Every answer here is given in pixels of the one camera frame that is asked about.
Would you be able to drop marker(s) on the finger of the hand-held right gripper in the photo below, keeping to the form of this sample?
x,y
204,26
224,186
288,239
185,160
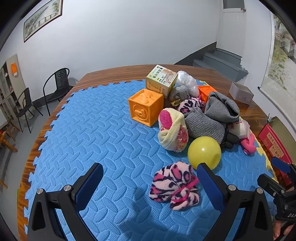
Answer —
x,y
281,165
269,183

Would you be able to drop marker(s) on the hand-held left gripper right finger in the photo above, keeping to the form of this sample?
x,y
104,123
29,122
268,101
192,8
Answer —
x,y
209,187

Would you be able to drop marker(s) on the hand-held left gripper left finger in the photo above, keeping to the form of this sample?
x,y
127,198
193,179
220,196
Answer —
x,y
89,187

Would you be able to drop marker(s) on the red storage box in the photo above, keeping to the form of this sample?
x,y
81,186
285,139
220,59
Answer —
x,y
266,136

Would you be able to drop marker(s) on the yellow ball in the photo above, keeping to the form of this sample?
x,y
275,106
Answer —
x,y
203,150

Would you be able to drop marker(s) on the pink leopard fuzzy sock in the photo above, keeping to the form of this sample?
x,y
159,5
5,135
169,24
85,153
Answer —
x,y
188,104
171,185

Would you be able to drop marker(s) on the pink toy hair dryer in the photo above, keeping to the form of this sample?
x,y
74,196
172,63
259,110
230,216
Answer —
x,y
248,143

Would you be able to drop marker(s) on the plastic packet with red label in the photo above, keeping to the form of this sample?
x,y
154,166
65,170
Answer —
x,y
241,127

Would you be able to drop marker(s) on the grey knitted sock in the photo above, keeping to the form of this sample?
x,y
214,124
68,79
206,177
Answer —
x,y
219,106
203,125

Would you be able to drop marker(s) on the yellow pink fuzzy sock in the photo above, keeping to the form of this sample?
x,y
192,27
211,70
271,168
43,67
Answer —
x,y
172,129

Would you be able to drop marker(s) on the light orange toy cube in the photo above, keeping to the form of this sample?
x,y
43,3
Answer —
x,y
143,109

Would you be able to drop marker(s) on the dark orange toy cube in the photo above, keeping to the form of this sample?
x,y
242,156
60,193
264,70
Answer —
x,y
204,91

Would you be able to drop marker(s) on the clear plastic bag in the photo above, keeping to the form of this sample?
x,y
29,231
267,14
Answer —
x,y
187,82

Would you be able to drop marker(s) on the yellow green carton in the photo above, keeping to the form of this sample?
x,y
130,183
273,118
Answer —
x,y
159,80

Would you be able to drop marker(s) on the person's right hand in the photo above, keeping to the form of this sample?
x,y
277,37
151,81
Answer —
x,y
277,231

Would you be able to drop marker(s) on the green binder clip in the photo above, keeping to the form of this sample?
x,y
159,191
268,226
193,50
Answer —
x,y
270,118

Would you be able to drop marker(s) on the blue foam mat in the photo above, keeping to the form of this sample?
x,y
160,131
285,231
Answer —
x,y
92,129

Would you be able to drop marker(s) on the grey tin box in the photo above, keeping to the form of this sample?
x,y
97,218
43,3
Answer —
x,y
240,95

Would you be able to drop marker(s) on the wooden folding rack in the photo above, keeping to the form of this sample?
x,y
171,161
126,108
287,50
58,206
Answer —
x,y
10,129

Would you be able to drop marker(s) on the hanging scroll painting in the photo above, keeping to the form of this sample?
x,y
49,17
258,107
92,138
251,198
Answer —
x,y
282,60

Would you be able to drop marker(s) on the black metal chair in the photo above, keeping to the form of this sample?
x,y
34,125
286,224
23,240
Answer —
x,y
26,97
60,77

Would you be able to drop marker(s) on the grey stairs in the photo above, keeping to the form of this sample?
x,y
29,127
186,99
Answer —
x,y
219,62

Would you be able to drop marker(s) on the wooden desk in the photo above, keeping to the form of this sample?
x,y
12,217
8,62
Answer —
x,y
138,71

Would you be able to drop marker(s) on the grey cabinet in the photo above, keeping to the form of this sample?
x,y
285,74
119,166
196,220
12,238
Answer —
x,y
9,78

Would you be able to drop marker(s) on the framed landscape painting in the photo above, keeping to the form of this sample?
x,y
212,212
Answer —
x,y
41,18

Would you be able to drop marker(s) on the orange wall holder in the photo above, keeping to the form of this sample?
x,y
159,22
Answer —
x,y
13,69

